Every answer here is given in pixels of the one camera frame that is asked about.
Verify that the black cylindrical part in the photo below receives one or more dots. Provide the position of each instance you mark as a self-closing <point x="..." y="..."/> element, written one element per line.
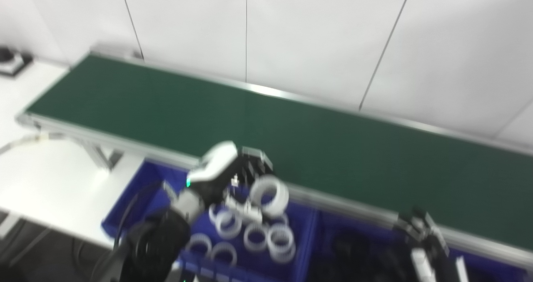
<point x="6" y="53"/>

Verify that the green conveyor belt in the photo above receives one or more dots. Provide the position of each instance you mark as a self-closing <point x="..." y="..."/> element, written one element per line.
<point x="354" y="209"/>
<point x="291" y="140"/>

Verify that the aluminium conveyor leg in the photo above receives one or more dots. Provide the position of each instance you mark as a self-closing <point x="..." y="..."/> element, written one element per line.
<point x="100" y="157"/>

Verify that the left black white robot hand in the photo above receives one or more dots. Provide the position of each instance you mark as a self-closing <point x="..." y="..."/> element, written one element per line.
<point x="220" y="169"/>

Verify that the grey conveyor end cover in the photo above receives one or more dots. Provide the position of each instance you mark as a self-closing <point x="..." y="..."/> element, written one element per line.
<point x="112" y="51"/>

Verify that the blue plastic bin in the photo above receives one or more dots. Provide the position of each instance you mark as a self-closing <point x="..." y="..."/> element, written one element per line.
<point x="491" y="269"/>
<point x="304" y="240"/>

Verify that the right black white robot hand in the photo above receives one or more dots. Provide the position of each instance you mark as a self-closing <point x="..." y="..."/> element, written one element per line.
<point x="429" y="257"/>

